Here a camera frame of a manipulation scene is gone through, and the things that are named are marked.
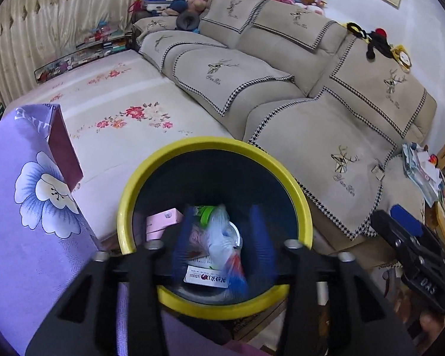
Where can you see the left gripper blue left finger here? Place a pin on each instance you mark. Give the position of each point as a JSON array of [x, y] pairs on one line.
[[83, 321]]

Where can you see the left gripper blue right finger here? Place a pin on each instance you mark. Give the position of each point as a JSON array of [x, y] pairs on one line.
[[334, 308]]

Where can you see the white printed carton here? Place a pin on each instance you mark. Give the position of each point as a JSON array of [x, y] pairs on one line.
[[205, 277]]

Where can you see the pink carton box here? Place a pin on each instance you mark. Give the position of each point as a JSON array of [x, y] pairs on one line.
[[157, 223]]

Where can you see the large white yogurt bottle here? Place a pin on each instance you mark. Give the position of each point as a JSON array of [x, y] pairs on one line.
[[222, 243]]

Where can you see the yellow rimmed trash bin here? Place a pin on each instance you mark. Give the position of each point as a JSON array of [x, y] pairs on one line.
[[265, 205]]

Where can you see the person's right hand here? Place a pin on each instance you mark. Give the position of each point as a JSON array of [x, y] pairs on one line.
[[423, 326]]

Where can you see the purple floral tablecloth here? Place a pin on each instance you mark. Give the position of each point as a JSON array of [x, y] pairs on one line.
[[48, 218]]

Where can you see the beige sofa with covers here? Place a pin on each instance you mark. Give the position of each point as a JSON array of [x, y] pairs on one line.
[[299, 86]]

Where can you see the low shelf with books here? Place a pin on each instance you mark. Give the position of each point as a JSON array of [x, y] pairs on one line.
[[102, 42]]

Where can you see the cream patterned curtain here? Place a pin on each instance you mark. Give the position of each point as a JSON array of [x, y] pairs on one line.
[[36, 32]]

